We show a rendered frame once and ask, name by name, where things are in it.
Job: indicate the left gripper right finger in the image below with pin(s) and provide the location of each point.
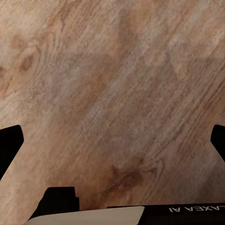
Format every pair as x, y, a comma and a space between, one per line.
218, 139

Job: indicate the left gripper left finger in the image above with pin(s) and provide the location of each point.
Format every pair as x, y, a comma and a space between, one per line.
11, 139

